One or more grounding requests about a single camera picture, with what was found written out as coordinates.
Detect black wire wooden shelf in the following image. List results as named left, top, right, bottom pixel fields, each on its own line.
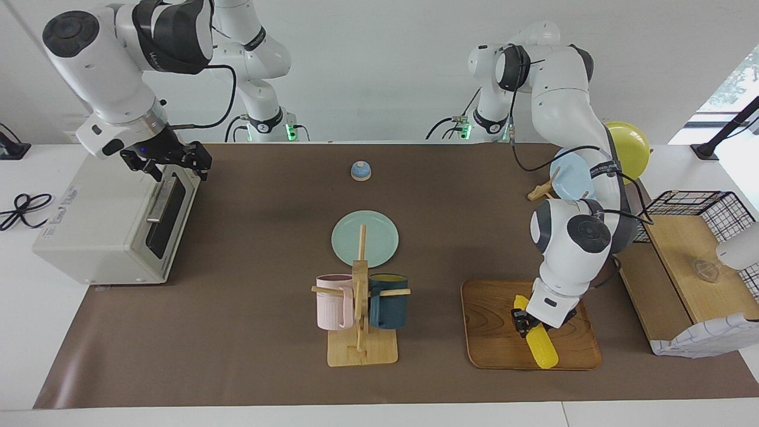
left=606, top=190, right=759, bottom=356

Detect oven door with glass window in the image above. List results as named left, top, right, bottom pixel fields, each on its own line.
left=133, top=172, right=199, bottom=284

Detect black coiled cable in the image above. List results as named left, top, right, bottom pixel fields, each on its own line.
left=0, top=193, right=54, bottom=232

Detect yellow corn cob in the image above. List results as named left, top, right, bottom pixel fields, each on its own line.
left=514, top=295, right=559, bottom=369

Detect pale green plate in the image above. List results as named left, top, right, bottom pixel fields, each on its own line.
left=331, top=211, right=399, bottom=268

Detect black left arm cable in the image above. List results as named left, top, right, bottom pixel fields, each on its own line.
left=509, top=56, right=656, bottom=226

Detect yellow plate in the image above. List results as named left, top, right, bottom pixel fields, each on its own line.
left=604, top=122, right=651, bottom=181

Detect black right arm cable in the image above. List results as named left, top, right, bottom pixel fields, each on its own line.
left=172, top=64, right=238, bottom=130

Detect dark blue mug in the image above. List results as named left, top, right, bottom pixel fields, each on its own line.
left=369, top=273, right=409, bottom=330

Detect wooden mug rack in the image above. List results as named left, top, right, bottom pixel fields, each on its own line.
left=311, top=224, right=412, bottom=368

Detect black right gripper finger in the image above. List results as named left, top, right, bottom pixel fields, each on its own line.
left=120, top=154, right=165, bottom=183
left=186, top=141, right=213, bottom=181

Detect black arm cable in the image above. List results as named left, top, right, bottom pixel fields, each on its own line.
left=509, top=56, right=656, bottom=226
left=172, top=64, right=238, bottom=130

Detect light blue plate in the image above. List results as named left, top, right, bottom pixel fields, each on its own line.
left=550, top=148, right=601, bottom=201

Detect white toaster oven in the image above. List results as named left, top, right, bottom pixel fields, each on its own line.
left=33, top=139, right=202, bottom=286

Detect white rounded device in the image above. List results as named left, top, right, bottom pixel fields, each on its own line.
left=716, top=222, right=759, bottom=272

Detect wooden plate rack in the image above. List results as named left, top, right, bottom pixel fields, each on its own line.
left=528, top=181, right=591, bottom=202

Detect wooden serving tray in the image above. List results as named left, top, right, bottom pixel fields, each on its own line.
left=461, top=279, right=602, bottom=371

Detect pink mug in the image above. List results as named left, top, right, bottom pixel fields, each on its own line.
left=315, top=274, right=355, bottom=331

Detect white checked cloth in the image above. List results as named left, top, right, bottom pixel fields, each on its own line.
left=649, top=313, right=759, bottom=358

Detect black stand base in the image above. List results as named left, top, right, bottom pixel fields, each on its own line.
left=0, top=122, right=31, bottom=161

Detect small clear glass item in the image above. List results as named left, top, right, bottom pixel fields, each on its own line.
left=694, top=258, right=721, bottom=283

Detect brown table mat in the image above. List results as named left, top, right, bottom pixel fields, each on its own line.
left=33, top=142, right=759, bottom=410

